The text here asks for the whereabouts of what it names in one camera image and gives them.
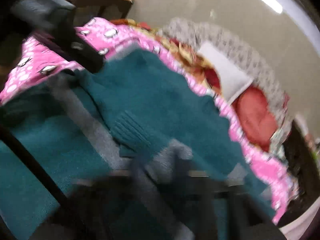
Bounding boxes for teal grey striped sweater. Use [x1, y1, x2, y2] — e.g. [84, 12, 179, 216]
[1, 49, 274, 239]

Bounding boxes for dark wooden side table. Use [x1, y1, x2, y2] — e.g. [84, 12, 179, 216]
[66, 0, 133, 27]

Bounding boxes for pink penguin blanket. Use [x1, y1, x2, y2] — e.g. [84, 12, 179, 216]
[1, 17, 297, 223]

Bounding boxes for red heart cushion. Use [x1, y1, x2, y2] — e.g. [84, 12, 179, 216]
[232, 86, 278, 152]

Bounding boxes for dark carved wooden cabinet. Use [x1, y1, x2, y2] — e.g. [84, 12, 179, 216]
[278, 122, 319, 227]

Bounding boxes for white square pillow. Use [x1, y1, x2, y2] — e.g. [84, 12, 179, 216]
[198, 41, 253, 105]

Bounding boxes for red yellow patterned blanket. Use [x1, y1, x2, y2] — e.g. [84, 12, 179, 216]
[111, 19, 221, 94]

